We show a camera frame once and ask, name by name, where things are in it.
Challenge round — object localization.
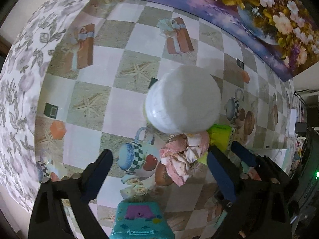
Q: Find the pink white scrunchie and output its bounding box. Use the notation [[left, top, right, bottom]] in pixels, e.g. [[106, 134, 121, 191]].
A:
[[159, 131, 210, 187]]

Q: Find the green tissue pack upright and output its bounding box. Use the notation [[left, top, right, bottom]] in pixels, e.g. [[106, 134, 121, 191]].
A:
[[197, 124, 235, 165]]

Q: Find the black power adapter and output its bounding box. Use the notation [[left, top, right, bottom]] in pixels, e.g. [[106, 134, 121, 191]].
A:
[[295, 122, 308, 133]]

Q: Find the white power strip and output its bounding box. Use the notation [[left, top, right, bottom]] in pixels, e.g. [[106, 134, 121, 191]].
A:
[[288, 109, 298, 136]]

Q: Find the teal plastic toy case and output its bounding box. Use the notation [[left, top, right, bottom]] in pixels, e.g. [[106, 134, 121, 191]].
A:
[[109, 201, 175, 239]]

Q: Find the white pill bottle green label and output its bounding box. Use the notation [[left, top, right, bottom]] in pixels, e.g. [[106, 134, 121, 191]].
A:
[[144, 65, 221, 134]]

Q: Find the patterned tablecloth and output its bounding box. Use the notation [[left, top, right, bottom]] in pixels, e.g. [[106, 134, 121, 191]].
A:
[[0, 0, 302, 239]]

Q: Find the flower painting canvas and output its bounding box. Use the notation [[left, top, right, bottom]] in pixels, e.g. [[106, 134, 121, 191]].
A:
[[145, 0, 318, 81]]

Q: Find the black cable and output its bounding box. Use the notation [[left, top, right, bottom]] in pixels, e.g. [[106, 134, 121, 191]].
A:
[[293, 89, 319, 110]]

